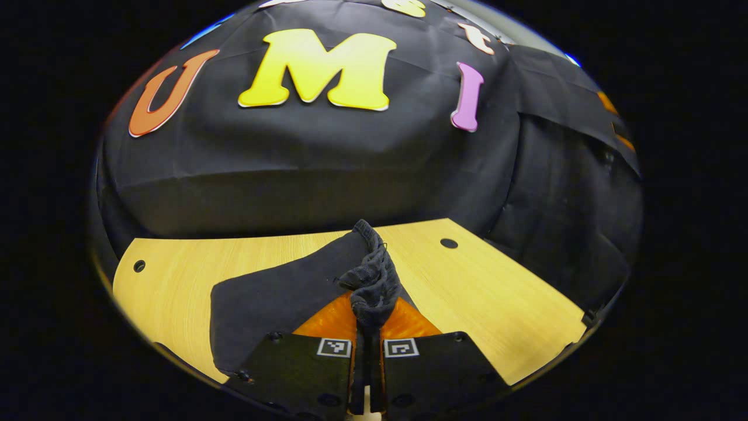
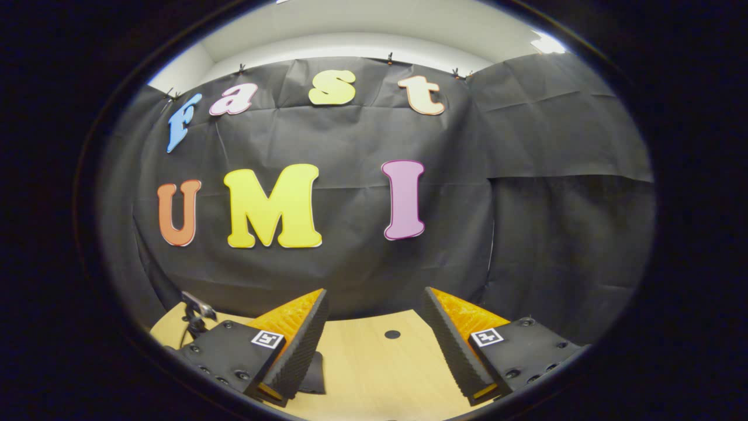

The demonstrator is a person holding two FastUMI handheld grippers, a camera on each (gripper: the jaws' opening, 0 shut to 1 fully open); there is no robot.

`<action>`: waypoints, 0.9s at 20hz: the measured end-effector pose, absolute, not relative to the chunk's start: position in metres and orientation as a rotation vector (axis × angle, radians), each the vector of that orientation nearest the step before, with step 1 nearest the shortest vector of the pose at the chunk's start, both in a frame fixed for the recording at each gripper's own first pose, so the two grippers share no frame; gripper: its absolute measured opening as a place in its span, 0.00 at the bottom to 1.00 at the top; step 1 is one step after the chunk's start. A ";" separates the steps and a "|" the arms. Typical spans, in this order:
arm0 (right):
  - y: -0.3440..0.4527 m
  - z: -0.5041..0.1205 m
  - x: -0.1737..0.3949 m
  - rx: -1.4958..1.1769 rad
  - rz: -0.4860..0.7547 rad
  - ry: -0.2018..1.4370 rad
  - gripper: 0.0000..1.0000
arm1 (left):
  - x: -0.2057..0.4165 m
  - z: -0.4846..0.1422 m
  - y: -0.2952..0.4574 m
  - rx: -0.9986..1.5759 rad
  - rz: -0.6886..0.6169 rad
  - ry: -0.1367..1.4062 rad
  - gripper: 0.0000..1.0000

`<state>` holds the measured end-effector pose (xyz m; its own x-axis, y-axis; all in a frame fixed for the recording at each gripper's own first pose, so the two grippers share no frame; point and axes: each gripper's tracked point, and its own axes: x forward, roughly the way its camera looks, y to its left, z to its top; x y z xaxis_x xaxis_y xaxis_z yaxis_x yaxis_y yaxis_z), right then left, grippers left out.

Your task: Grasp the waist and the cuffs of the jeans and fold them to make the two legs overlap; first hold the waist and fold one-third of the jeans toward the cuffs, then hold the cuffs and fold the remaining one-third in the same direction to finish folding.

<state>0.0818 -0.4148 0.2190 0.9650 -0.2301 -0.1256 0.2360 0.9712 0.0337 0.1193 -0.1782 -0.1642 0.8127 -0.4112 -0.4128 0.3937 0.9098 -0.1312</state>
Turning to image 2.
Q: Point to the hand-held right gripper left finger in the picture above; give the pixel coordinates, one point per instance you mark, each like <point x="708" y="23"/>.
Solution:
<point x="295" y="356"/>

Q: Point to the round black desk grommet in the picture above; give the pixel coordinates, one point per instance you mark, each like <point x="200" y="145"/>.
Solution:
<point x="392" y="334"/>

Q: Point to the black jeans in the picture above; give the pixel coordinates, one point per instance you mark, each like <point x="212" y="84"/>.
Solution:
<point x="314" y="377"/>

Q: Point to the small camera on black stand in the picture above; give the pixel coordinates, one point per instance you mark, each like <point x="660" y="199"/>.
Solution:
<point x="198" y="305"/>

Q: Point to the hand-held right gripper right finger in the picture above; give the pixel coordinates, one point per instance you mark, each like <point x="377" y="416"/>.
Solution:
<point x="456" y="356"/>

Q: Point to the ceiling light panel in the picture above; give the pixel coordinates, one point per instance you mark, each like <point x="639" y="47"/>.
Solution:
<point x="546" y="44"/>

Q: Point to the black backdrop cloth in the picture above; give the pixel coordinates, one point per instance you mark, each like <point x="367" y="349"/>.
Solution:
<point x="350" y="275"/>

